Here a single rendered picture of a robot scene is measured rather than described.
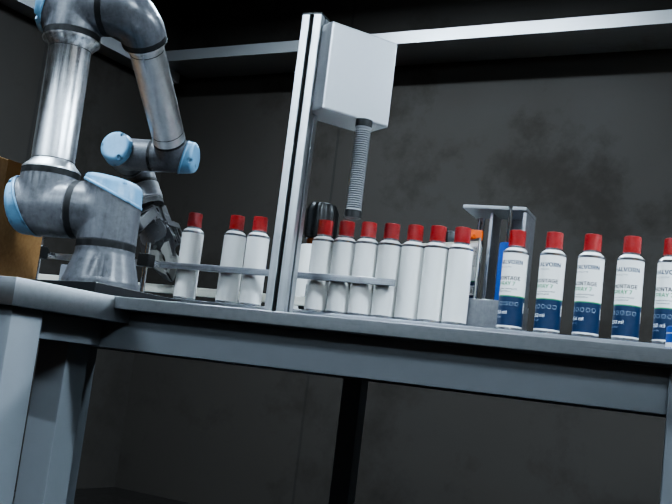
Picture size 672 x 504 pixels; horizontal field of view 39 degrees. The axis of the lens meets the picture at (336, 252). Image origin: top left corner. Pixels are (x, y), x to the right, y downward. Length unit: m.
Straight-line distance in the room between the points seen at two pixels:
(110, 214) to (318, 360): 0.63
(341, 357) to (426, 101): 3.58
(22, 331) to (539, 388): 0.73
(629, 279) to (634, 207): 2.53
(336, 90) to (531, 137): 2.71
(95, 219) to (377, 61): 0.68
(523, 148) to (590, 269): 2.75
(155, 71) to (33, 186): 0.37
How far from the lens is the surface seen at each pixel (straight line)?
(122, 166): 2.30
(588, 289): 1.93
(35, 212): 1.95
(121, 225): 1.89
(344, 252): 2.07
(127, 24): 2.03
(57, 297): 1.47
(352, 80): 2.04
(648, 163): 4.48
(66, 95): 2.01
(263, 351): 1.46
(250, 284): 2.15
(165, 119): 2.17
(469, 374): 1.35
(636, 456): 4.33
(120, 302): 1.55
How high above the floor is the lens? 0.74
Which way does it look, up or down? 8 degrees up
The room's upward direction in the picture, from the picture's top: 7 degrees clockwise
